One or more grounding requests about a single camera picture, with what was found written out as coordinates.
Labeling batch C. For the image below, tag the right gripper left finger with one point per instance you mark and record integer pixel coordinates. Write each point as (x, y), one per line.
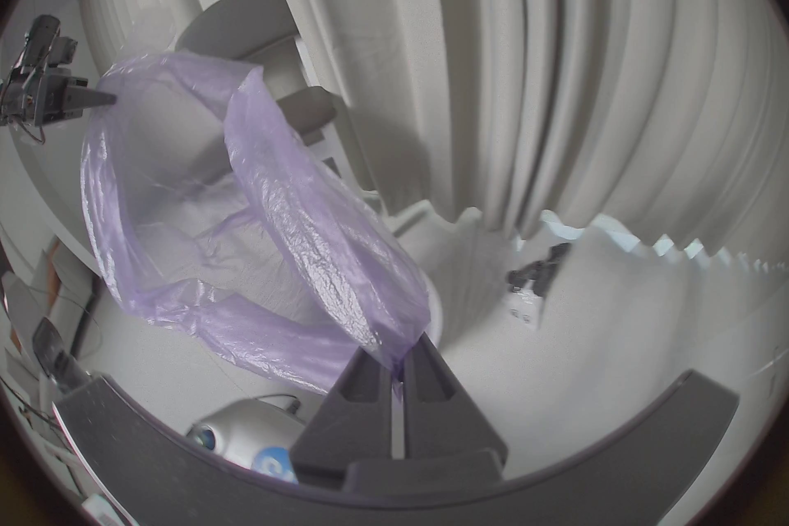
(351, 425)

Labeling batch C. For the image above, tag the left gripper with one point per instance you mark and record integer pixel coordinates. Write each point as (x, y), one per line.
(43, 98)

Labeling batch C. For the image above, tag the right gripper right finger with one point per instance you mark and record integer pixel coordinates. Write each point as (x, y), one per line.
(444, 419)

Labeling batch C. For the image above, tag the clear printed wrapper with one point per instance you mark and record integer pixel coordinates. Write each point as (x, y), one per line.
(524, 311)

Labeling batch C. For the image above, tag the black plastic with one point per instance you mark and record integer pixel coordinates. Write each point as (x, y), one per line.
(542, 268)

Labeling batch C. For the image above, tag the purple plastic bag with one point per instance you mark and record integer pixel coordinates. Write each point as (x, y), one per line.
(345, 240)

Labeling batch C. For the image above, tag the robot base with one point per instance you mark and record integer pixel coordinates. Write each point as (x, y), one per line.
(246, 425)

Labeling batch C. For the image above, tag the white trash bin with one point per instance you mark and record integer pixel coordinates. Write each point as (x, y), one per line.
(436, 314)

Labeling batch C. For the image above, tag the white chair grey cushions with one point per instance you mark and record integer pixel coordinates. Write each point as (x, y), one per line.
(234, 18)

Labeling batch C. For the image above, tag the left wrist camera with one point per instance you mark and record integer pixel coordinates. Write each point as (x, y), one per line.
(43, 39)

